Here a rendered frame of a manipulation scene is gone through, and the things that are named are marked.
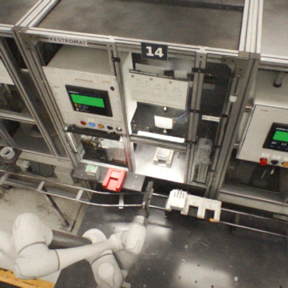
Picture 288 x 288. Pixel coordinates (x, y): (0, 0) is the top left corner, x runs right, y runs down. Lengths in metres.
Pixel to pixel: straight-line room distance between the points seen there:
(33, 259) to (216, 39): 1.29
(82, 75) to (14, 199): 2.17
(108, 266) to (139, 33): 1.33
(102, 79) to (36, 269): 0.95
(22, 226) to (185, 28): 1.23
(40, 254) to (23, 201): 1.98
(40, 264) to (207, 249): 1.19
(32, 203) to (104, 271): 1.67
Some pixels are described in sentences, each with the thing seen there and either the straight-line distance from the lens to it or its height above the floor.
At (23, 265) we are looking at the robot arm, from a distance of 1.49.
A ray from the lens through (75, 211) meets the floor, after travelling 3.19.
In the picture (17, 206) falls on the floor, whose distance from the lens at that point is 3.44.
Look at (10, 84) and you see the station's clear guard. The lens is 1.99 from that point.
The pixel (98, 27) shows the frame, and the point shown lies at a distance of 1.56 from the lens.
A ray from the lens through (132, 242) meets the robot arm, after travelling 1.71.
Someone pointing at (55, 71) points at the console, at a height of 1.81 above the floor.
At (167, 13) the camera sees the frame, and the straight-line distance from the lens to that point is 1.63.
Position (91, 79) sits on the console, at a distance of 1.58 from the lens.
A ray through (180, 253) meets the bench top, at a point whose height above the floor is 0.68.
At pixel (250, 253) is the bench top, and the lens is 2.28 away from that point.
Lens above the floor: 2.78
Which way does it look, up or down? 52 degrees down
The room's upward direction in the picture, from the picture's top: 4 degrees counter-clockwise
